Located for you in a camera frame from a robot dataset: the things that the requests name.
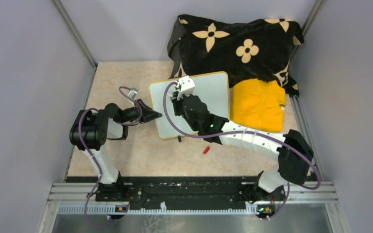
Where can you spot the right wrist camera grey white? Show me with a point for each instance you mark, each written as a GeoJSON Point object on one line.
{"type": "Point", "coordinates": [184, 86]}

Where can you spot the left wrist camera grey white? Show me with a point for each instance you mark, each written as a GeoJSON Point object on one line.
{"type": "Point", "coordinates": [132, 93]}

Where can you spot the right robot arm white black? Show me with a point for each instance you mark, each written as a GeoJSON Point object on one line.
{"type": "Point", "coordinates": [292, 153]}

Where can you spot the aluminium frame rail front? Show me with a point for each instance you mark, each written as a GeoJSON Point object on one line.
{"type": "Point", "coordinates": [72, 199]}

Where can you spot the aluminium side rail right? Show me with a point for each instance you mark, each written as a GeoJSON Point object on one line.
{"type": "Point", "coordinates": [303, 127]}

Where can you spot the aluminium corner post left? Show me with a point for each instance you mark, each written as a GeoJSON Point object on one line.
{"type": "Point", "coordinates": [74, 32]}

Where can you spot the aluminium corner post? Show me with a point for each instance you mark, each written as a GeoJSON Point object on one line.
{"type": "Point", "coordinates": [74, 32]}
{"type": "Point", "coordinates": [318, 4]}

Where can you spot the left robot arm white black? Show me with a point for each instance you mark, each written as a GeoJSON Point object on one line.
{"type": "Point", "coordinates": [89, 133]}

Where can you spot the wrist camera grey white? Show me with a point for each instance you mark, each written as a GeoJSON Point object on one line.
{"type": "Point", "coordinates": [184, 86]}
{"type": "Point", "coordinates": [132, 93]}

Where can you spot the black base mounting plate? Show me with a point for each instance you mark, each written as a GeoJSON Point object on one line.
{"type": "Point", "coordinates": [187, 193]}

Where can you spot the black blanket with beige flowers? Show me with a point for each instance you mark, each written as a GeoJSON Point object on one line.
{"type": "Point", "coordinates": [260, 49]}

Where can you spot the red marker cap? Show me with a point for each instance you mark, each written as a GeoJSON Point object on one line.
{"type": "Point", "coordinates": [206, 150]}

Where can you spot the folded yellow garment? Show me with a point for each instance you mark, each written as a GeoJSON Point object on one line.
{"type": "Point", "coordinates": [258, 105]}

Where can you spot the aluminium corner post right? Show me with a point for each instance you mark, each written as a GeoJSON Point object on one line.
{"type": "Point", "coordinates": [318, 4]}

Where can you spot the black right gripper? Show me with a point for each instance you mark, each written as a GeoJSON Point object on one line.
{"type": "Point", "coordinates": [177, 103]}

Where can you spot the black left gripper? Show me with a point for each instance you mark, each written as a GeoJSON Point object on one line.
{"type": "Point", "coordinates": [145, 110]}

